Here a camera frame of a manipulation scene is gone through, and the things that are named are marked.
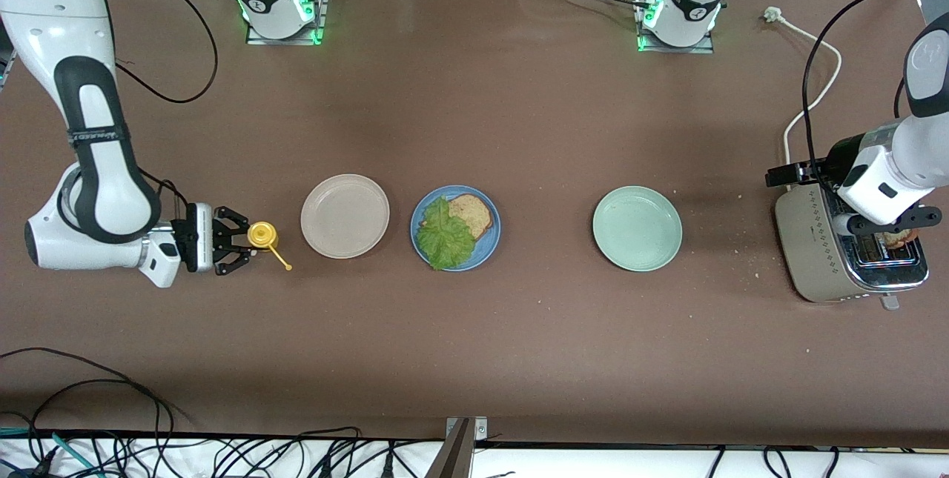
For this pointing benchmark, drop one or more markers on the dark slanted metal bar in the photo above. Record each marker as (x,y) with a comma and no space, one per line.
(454,459)

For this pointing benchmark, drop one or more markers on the silver beige toaster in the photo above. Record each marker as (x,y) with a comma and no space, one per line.
(815,256)

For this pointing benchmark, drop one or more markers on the slanted aluminium frame profile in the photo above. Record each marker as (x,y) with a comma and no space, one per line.
(6,67)

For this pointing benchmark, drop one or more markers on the brown bread slice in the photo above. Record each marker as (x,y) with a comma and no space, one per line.
(478,215)
(898,239)

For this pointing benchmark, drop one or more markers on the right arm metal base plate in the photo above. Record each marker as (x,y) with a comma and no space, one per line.
(320,18)

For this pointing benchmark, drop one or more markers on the blue round plate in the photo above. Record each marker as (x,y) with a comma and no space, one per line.
(485,248)

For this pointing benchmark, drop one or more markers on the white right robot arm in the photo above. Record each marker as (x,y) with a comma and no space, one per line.
(44,18)

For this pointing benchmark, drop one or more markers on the beige round plate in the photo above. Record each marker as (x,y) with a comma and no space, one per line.
(345,216)

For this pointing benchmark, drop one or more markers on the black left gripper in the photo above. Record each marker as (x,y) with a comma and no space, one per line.
(843,154)

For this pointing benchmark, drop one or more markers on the small grey metal bracket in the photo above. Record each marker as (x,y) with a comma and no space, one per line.
(481,430)

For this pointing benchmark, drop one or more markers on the green lettuce leaf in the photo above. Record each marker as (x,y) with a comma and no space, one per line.
(445,241)

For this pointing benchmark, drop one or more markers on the yellow mustard squeeze bottle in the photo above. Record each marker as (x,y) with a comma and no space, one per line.
(261,235)

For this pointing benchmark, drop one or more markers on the white lower board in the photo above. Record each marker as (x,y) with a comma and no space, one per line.
(593,465)

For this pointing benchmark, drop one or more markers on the pale green round plate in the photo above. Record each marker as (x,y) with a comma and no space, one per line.
(637,228)

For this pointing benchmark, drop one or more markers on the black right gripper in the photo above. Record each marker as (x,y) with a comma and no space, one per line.
(201,237)

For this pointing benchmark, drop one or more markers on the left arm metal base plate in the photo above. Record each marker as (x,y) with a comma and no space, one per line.
(697,49)

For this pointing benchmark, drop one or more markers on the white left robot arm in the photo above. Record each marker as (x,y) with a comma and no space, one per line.
(882,185)

